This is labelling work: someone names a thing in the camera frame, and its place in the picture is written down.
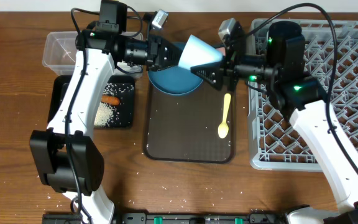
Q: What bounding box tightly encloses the light blue cup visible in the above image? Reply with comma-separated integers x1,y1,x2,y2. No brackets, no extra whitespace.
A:
178,35,223,70

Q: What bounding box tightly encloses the dark blue plate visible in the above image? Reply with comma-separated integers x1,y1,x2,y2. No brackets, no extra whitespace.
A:
148,67,203,96

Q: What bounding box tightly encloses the yellow plastic spoon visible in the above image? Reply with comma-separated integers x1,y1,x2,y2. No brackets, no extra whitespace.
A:
218,93,231,139

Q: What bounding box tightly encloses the orange carrot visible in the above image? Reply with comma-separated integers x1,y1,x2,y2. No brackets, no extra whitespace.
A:
101,95,121,106

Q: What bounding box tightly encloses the pile of white rice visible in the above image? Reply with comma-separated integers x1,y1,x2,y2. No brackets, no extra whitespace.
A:
93,83,135,128

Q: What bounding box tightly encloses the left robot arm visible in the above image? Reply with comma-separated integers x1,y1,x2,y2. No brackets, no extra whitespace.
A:
29,1,182,223

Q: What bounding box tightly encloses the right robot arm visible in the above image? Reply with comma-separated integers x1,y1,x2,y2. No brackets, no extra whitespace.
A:
179,19,358,223

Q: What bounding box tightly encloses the grey dishwasher rack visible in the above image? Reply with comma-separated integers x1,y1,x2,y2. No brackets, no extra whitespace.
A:
247,19,358,172

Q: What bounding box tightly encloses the black rectangular tray bin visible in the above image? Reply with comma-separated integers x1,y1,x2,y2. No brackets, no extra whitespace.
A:
48,75,135,129

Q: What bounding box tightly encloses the dark brown serving tray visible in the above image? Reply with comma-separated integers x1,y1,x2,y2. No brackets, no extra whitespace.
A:
142,81,236,164

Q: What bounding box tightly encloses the clear plastic bin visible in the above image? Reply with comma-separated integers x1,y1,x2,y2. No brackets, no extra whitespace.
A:
42,31,143,78

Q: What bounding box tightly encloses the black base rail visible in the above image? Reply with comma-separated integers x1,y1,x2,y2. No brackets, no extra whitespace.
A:
41,206,323,224

